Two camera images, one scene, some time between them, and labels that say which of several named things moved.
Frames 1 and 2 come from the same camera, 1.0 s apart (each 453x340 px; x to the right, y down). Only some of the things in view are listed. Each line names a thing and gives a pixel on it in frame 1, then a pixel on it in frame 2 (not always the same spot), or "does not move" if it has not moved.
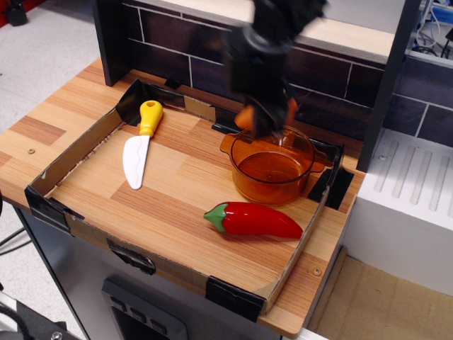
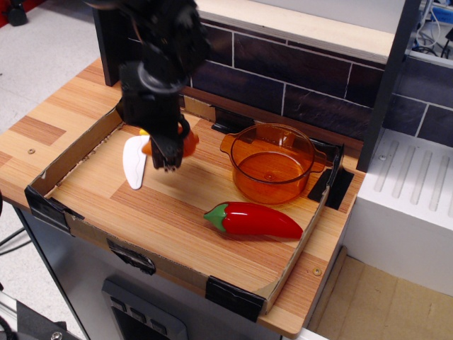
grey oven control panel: [138, 316] does not move
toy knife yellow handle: [134, 150] does not move
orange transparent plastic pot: [272, 171] does not move
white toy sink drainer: [403, 219] does not move
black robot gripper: [257, 65] to [150, 100]
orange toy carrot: [245, 114] to [190, 139]
